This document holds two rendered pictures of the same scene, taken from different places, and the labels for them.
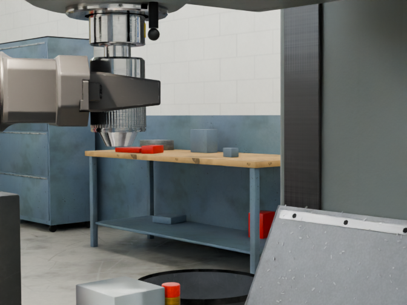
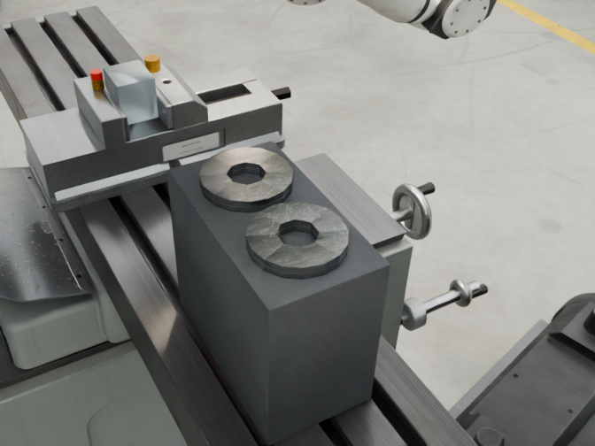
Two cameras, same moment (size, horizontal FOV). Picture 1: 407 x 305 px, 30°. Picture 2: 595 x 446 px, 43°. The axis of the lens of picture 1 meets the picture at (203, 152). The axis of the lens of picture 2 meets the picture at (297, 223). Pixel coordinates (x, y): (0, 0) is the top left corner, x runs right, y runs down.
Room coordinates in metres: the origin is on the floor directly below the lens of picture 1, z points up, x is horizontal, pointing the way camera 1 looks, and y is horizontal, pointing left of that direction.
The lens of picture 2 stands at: (1.48, 0.46, 1.56)
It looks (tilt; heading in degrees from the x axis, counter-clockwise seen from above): 39 degrees down; 190
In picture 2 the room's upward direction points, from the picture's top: 2 degrees clockwise
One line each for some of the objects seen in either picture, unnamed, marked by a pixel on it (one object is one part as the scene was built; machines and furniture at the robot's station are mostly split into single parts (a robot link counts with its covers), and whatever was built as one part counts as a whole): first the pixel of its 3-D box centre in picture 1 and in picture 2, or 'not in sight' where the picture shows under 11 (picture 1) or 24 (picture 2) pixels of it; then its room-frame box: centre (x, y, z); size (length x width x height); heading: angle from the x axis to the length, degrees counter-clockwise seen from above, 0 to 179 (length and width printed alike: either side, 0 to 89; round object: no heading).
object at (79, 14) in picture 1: (117, 11); not in sight; (0.64, 0.07, 1.31); 0.09 x 0.09 x 0.01
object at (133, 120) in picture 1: (118, 100); not in sight; (0.64, 0.07, 1.23); 0.05 x 0.05 x 0.05
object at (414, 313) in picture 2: not in sight; (444, 299); (0.40, 0.56, 0.52); 0.22 x 0.06 x 0.06; 131
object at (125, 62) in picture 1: (117, 64); not in sight; (0.64, 0.07, 1.26); 0.05 x 0.05 x 0.01
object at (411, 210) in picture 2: not in sight; (397, 217); (0.31, 0.45, 0.64); 0.16 x 0.12 x 0.12; 131
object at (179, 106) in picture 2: not in sight; (170, 93); (0.61, 0.11, 1.03); 0.12 x 0.06 x 0.04; 41
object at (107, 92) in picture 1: (123, 92); not in sight; (0.61, 0.06, 1.24); 0.06 x 0.02 x 0.03; 106
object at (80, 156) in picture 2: not in sight; (155, 119); (0.62, 0.10, 0.99); 0.35 x 0.15 x 0.11; 131
